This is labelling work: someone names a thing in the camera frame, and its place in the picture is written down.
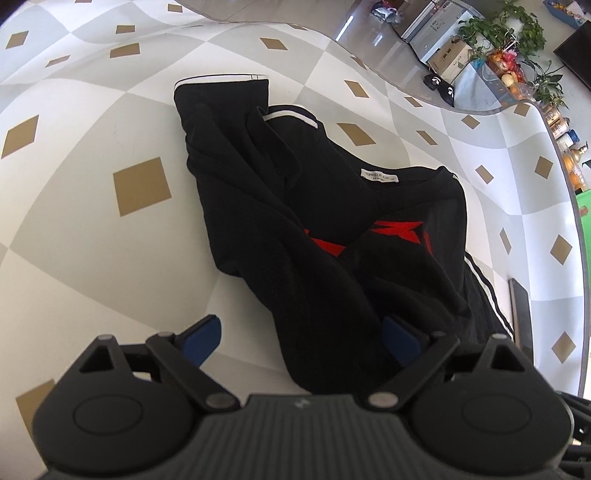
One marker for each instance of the white chest freezer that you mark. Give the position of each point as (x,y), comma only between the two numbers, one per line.
(434,23)

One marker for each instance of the silver bag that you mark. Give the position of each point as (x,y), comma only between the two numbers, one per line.
(383,9)

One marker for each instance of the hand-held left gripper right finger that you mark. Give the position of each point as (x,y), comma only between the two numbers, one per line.
(400,339)

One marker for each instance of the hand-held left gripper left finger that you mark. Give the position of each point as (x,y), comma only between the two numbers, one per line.
(203,339)

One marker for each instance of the row of jars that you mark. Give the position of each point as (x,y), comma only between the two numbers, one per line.
(568,147)

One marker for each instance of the potted green plant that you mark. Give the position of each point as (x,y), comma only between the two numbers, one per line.
(508,23)

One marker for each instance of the green mat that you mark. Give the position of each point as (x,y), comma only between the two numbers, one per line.
(585,221)

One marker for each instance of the smartphone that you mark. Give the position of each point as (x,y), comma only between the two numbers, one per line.
(521,318)

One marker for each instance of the television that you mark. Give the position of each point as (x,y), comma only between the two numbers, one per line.
(577,50)

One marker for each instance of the fruit bowl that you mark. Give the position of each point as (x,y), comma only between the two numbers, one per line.
(505,67)

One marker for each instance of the checkered tablecloth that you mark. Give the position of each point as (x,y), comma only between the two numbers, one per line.
(92,258)

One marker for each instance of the cardboard box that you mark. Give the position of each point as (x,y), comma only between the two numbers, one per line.
(448,57)

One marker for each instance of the blue storage box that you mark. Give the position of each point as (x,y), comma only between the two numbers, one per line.
(568,9)

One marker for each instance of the black t-shirt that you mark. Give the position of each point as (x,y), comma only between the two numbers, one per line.
(300,207)

